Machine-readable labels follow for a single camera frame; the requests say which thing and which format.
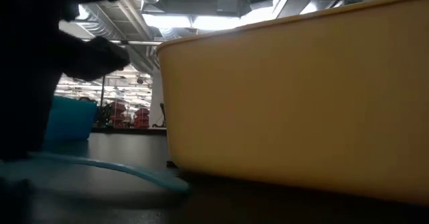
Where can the yellow plastic bin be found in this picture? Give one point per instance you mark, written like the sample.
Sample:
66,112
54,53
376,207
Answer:
295,110

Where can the grey angled ceiling duct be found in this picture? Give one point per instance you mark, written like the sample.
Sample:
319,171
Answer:
295,2

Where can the bright ceiling light panel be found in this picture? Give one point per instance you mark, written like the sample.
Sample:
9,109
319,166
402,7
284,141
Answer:
201,22

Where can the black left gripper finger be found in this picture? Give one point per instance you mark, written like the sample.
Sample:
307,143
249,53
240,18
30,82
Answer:
23,126

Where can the black edge bracket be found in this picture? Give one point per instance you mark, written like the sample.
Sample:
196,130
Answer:
163,116

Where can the dark blue plastic bin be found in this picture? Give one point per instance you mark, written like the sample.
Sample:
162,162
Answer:
72,120

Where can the red storage rack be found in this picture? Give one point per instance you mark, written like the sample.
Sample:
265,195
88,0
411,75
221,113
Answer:
117,113
142,116

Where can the ribbed silver ceiling duct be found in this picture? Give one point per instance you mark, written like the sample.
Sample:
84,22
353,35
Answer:
107,26

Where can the long ceiling light tube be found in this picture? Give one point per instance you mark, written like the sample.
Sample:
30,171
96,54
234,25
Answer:
144,43

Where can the grey ceiling air unit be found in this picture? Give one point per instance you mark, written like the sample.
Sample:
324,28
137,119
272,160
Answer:
228,4

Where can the black gantry frame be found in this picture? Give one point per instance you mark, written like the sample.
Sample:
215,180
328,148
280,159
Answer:
102,93

